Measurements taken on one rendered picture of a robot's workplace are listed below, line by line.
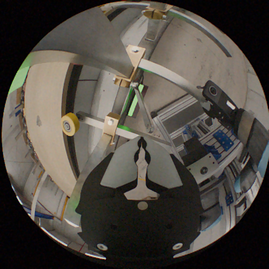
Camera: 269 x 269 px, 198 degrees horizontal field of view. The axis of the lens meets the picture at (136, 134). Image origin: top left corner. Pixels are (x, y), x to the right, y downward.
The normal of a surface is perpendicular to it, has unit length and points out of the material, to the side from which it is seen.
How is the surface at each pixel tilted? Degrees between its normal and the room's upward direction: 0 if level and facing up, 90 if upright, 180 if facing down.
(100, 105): 0
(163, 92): 0
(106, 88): 0
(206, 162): 90
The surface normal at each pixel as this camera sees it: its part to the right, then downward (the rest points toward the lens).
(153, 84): -0.05, 0.51
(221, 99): -0.48, 0.27
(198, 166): -0.58, -0.71
